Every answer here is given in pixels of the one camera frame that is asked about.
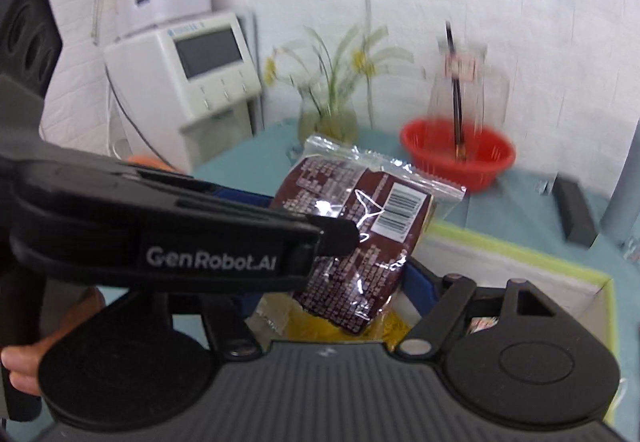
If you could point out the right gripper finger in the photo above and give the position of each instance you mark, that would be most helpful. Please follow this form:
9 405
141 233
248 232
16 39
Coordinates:
512 354

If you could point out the dark red snack bag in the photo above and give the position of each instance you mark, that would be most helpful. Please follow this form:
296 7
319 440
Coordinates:
390 201

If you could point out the person's left hand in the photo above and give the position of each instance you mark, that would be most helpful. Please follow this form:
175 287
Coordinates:
22 362

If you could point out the orange plastic basin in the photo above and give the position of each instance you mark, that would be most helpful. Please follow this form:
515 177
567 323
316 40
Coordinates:
149 162

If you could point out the green cardboard box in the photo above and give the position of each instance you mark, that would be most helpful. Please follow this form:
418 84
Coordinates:
586 294

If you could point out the black rectangular box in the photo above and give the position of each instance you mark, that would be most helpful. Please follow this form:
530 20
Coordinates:
575 215

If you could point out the white water dispenser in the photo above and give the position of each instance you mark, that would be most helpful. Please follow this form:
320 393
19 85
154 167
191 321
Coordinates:
184 78

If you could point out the red plastic basket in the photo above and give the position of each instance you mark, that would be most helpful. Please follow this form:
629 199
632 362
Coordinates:
476 164

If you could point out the yellow snack bag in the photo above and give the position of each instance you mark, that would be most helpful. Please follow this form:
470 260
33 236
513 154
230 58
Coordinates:
280 317

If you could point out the glass pitcher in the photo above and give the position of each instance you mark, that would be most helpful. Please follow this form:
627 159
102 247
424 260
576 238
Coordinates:
484 89

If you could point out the glass vase with plant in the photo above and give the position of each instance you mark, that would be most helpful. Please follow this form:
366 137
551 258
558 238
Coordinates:
327 80

